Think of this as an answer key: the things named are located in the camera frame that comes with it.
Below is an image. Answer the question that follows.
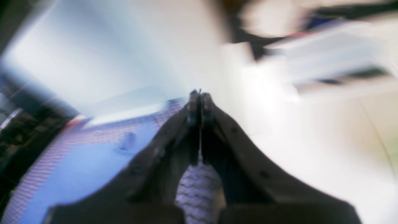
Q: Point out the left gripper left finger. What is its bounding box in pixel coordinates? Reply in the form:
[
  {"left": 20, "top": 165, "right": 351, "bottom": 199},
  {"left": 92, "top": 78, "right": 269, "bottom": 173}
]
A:
[{"left": 44, "top": 90, "right": 201, "bottom": 224}]

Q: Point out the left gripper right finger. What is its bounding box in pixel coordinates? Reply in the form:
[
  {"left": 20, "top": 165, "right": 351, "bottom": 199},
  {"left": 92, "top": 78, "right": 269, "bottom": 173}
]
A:
[{"left": 201, "top": 93, "right": 361, "bottom": 224}]

